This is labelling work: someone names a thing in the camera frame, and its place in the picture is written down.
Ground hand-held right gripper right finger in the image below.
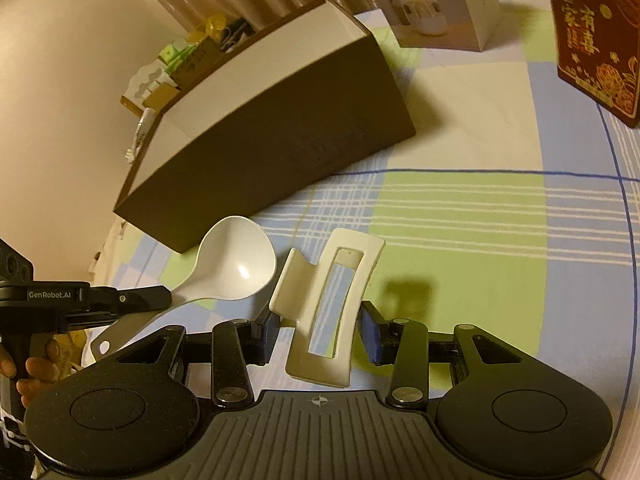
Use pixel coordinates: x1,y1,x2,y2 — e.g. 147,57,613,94
358,301,526,408

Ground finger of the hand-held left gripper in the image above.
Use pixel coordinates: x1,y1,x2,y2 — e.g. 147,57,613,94
67,285,173,327

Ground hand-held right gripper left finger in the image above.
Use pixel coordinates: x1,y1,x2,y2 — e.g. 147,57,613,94
117,310,283,407

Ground white hair claw clip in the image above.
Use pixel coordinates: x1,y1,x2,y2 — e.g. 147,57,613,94
269,227,386,390

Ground white plastic spoon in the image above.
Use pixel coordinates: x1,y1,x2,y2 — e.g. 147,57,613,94
90,216,277,366

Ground brown cardboard box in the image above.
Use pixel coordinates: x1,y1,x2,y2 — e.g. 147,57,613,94
112,0,417,253

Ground person's left hand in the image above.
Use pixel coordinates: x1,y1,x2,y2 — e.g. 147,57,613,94
0,337,71,405

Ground cream cartoon printed sheet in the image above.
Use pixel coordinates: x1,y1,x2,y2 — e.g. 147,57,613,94
90,220,132,288

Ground checkered bed sheet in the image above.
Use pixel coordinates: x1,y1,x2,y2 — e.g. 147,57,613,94
95,0,640,461

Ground white chair back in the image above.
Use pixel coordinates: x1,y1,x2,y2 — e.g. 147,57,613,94
122,60,176,107

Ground open tan cardboard box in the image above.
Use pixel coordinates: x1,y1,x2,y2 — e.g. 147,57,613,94
120,35,226,111

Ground green packets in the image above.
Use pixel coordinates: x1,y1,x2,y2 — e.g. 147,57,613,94
157,40,201,74

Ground yellow plastic bag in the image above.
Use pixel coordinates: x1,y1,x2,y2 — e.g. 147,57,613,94
190,15,229,42

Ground black striped bag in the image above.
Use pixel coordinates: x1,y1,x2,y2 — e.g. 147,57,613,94
220,17,261,54

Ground white humidifier box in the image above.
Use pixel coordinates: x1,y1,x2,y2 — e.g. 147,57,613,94
350,0,498,52

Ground red gift box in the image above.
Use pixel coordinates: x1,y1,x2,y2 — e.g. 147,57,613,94
542,0,640,128

